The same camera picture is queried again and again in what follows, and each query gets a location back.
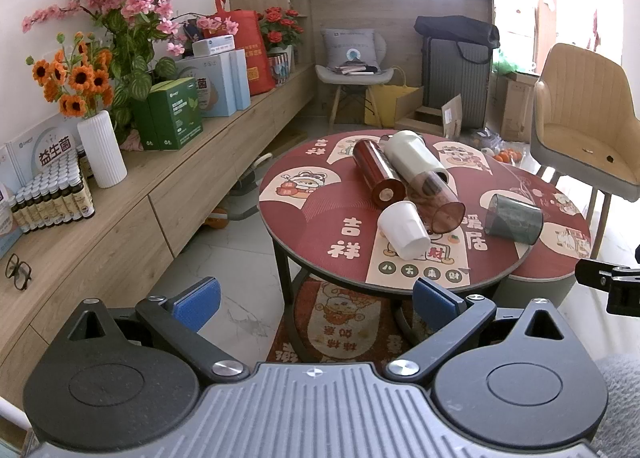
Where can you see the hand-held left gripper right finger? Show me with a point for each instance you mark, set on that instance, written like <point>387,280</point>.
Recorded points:
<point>435,299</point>

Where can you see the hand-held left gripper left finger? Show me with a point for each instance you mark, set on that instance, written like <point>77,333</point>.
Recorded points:
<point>197,300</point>

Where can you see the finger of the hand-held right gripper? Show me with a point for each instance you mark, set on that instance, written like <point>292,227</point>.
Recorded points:
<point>620,283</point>

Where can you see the white ridged cup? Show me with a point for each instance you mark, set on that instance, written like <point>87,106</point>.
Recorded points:
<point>400,233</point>

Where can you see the brown translucent cup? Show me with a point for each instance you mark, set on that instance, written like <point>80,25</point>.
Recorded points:
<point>440,208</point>

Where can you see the grey translucent cup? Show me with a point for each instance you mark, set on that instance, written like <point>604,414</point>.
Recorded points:
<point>515,223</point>

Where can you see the long wooden cabinet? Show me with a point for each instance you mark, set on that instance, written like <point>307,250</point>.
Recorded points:
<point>150,208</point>

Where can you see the grey cloth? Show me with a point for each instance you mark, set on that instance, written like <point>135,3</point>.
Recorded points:
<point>622,398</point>

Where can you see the small round red-top table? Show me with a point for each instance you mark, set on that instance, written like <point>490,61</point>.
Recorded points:
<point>547,193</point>

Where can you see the large round red-top table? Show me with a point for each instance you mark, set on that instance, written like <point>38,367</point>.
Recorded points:
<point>310,218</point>

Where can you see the dark red tumbler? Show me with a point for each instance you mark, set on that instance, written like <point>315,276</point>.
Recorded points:
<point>375,167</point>

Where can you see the pile of oranges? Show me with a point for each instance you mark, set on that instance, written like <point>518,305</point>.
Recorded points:
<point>507,156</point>

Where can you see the rows of small brown bottles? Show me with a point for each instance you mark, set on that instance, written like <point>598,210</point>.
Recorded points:
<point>55,198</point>

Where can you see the white ribbed vase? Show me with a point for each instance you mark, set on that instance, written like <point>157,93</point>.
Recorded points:
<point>102,147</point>

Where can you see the black eyeglasses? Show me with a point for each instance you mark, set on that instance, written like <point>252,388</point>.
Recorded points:
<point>19,272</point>

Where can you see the cardboard boxes on floor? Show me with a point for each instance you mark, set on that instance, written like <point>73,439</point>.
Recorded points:
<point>452,115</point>

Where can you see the beige armchair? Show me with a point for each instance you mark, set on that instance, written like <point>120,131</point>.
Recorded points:
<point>580,102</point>

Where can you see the green box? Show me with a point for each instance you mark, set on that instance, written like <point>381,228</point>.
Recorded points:
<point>175,112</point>

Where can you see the yellow paper bag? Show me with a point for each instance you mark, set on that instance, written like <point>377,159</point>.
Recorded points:
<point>387,102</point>

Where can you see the brown cardboard box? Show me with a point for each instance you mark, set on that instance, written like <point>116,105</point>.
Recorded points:
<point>517,107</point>

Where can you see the white probiotic display box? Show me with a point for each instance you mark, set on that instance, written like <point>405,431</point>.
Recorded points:
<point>50,147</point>

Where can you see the large blue white box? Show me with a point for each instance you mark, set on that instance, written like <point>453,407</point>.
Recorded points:
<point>217,87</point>

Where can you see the grey suitcase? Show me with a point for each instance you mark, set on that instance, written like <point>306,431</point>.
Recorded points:
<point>450,82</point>

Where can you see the narrow blue white box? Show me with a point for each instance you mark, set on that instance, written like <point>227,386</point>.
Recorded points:
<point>241,80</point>

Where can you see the white chair wooden legs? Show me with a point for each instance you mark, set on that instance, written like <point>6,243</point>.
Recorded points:
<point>350,80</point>

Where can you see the green leafy plant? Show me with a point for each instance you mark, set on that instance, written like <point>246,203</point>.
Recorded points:
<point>132,62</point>

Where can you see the orange artificial flowers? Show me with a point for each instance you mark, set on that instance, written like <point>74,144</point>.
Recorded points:
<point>80,77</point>

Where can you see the red gift bag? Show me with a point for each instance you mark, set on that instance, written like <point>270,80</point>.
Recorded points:
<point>257,52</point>

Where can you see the small white box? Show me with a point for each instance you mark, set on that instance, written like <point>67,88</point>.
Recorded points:
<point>214,45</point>

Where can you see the grey printed cushion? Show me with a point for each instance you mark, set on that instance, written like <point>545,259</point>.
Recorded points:
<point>345,45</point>

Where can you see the black bag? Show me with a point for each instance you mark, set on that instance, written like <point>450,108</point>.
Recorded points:
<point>455,27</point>

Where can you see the red rose plant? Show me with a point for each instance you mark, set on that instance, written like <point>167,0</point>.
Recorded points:
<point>282,30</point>

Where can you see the wooden counter dark top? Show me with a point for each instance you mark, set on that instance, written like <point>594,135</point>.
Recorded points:
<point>395,12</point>

